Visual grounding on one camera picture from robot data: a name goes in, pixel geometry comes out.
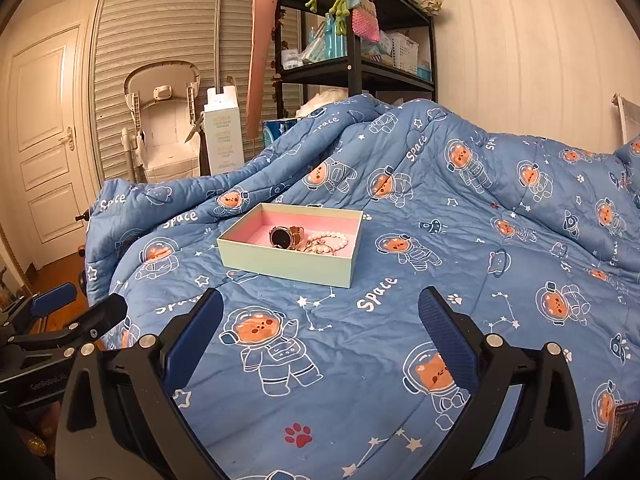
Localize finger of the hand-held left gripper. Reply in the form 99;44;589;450
0;282;78;341
5;292;128;361

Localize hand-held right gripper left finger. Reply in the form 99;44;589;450
55;287;226;480

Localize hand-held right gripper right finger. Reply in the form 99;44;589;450
417;286;586;480

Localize green box with pink lining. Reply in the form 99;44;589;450
216;203;364;289

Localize blue astronaut printed blanket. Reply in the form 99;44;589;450
82;92;640;480

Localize rose gold wrist watch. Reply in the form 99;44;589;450
268;225;307;252

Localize cream panelled door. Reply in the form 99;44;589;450
0;25;98;271

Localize white baby high chair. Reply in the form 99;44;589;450
121;60;203;183

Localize dark flat card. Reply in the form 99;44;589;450
605;400;640;456

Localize tall white carton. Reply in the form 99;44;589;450
202;85;247;176

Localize blue tissue box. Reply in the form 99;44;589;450
261;116;306;148

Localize white fluffy cushion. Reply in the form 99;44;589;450
300;87;351;116

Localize black metal shelf rack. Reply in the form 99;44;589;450
272;0;438;106

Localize white plastic basket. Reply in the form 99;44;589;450
385;32;420;73

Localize cream louvred wardrobe door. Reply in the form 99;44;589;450
90;0;306;186

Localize pink board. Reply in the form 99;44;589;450
245;0;286;138

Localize teal packets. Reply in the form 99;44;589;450
300;15;351;66

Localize pink knitted bag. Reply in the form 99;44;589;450
351;2;381;41

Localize white pearl bracelet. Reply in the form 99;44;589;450
306;230;349;257

